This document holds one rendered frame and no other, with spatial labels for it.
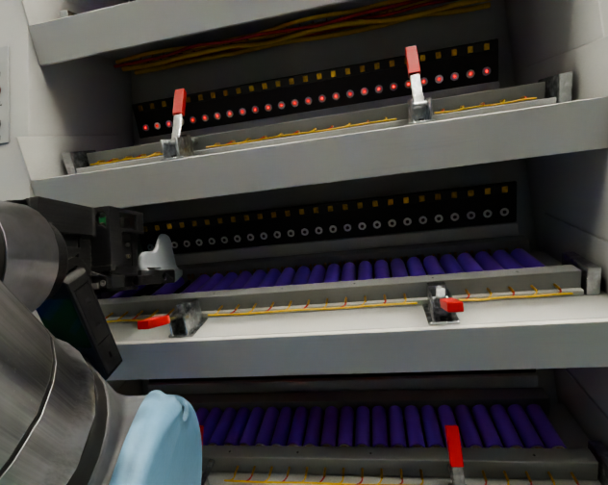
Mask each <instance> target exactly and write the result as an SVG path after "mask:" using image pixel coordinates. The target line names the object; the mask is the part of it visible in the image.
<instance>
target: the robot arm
mask: <svg viewBox="0 0 608 485"><path fill-rule="evenodd" d="M102 212H103V213H104V214H105V215H106V216H105V217H101V215H100V214H101V213H102ZM119 213H123V214H128V215H133V216H134V220H135V230H134V229H133V227H130V219H129V218H127V217H122V218H119ZM138 234H141V235H142V234H144V232H143V213H139V212H134V211H130V210H125V209H121V208H116V207H113V206H103V207H95V208H93V207H88V206H83V205H78V204H73V203H68V202H63V201H60V200H55V199H50V198H45V197H40V196H34V197H29V198H25V199H21V200H7V201H1V200H0V485H201V477H202V442H201V433H200V427H199V422H198V418H197V416H196V413H195V411H194V409H193V407H192V406H191V404H190V403H189V402H188V401H187V400H186V399H185V398H183V397H181V396H178V395H166V394H165V393H164V392H162V391H151V392H150V393H149V394H148V395H147V396H124V395H121V394H118V393H117V392H115V391H114V389H113V388H112V387H111V386H110V385H109V384H108V383H107V381H106V380H107V379H108V378H109V377H110V376H111V375H112V373H113V372H114V371H115V370H116V369H117V367H118V366H119V365H120V364H121V363H122V358H121V355H120V353H119V351H118V348H117V346H116V343H115V341H114V337H113V335H112V332H111V330H110V327H109V325H108V324H107V321H106V319H105V316H104V314H103V312H102V309H101V307H100V304H99V302H98V300H97V297H96V296H97V295H98V294H99V293H106V292H118V291H129V290H138V289H139V286H140V285H152V284H164V283H175V282H176V281H177V280H178V279H179V278H180V277H181V276H182V275H183V271H182V270H181V269H179V268H177V266H176V263H175V258H174V253H173V249H172V244H171V240H170V237H169V236H168V235H166V234H161V235H159V237H158V239H157V241H156V244H155V247H154V249H153V250H152V251H145V252H142V253H141V254H140V255H139V258H138V262H137V250H138ZM138 268H139V270H138ZM148 268H156V269H148ZM35 310H37V312H38V315H39V317H40V319H41V321H42V323H43V324H42V323H41V322H40V321H39V320H38V319H37V318H36V317H35V316H34V315H33V314H32V313H33V312H34V311H35Z"/></svg>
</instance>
